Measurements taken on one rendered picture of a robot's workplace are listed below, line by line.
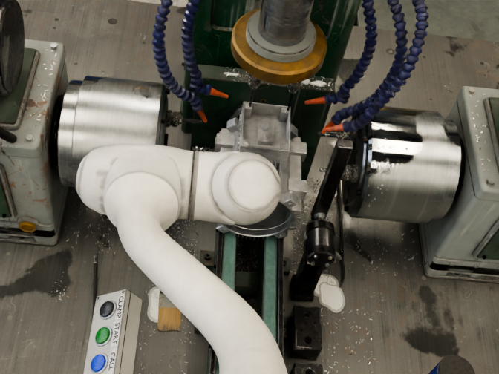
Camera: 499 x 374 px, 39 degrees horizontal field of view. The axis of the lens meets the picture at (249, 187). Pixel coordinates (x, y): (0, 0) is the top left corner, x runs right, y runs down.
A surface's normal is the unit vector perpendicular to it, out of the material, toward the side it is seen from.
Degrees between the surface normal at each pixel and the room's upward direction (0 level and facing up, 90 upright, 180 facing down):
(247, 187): 33
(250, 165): 12
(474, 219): 89
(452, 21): 0
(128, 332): 54
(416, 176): 47
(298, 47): 0
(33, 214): 89
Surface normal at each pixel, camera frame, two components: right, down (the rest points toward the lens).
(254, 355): 0.03, -0.92
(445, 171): 0.07, 0.07
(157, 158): 0.19, -0.76
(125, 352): 0.87, -0.26
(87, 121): 0.10, -0.18
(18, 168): -0.03, 0.81
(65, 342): 0.12, -0.57
